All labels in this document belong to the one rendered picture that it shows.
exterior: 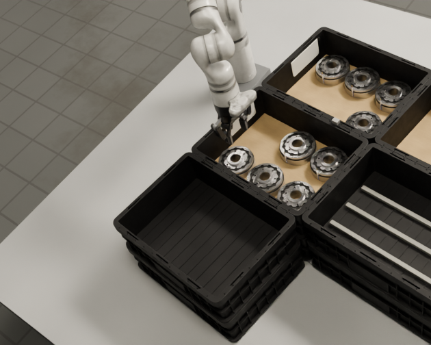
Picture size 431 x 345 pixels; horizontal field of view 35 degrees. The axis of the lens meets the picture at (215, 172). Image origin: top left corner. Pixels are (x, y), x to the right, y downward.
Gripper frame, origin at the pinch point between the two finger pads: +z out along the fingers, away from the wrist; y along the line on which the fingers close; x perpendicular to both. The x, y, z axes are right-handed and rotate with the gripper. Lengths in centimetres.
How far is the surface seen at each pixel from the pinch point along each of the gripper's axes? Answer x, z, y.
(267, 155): 4.8, 11.6, -4.7
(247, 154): 1.9, 8.7, -0.3
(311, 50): -6.2, 5.6, -40.7
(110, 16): -196, 98, -80
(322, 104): 6.3, 11.8, -28.8
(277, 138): 3.4, 11.7, -11.1
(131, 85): -141, 97, -47
